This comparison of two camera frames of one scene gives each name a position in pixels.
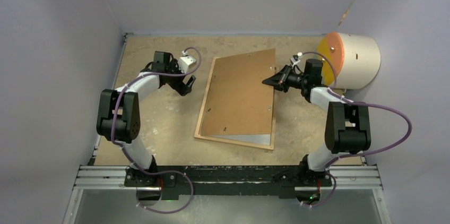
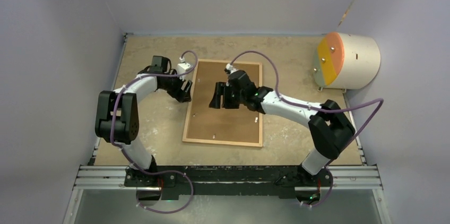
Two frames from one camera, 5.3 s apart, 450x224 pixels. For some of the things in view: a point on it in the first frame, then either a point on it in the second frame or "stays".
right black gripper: [279, 81] to [222, 88]
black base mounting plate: [230, 182] stays
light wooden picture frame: [210, 137] to [260, 145]
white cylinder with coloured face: [356, 59] stays
